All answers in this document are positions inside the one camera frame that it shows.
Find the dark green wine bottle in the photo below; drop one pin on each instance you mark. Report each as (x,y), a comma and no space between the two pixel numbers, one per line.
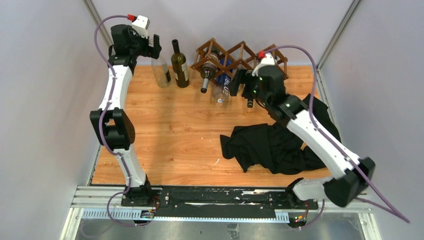
(179,66)

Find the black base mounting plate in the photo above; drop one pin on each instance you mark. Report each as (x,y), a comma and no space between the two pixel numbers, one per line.
(218,202)

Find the blue labelled clear bottle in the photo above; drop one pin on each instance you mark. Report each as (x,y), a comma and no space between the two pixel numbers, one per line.
(221,87)

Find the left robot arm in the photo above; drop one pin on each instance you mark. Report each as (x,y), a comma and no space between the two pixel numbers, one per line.
(111,124)

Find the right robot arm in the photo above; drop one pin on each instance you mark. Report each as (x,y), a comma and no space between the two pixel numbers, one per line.
(350,174)

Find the aluminium frame rail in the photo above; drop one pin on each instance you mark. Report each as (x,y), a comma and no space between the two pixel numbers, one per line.
(102,212)

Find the black cloth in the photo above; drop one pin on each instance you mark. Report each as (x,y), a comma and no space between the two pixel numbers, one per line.
(273,147)

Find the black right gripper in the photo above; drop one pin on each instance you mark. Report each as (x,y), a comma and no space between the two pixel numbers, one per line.
(239,82)

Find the brown wooden wine rack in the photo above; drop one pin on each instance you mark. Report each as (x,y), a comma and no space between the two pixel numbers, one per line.
(225,60)

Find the brown bottle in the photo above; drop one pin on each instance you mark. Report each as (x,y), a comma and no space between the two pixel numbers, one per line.
(208,70)

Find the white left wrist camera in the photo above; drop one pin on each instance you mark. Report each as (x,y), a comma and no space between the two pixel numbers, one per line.
(141,26)

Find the tall clear glass bottle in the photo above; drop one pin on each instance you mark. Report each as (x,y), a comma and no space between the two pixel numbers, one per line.
(161,72)

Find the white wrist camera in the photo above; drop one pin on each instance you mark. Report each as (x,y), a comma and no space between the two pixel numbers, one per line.
(265,59)
(141,26)

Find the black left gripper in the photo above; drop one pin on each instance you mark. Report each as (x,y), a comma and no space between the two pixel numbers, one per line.
(154,46)

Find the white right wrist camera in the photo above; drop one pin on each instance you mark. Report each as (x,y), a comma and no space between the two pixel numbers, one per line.
(265,59)

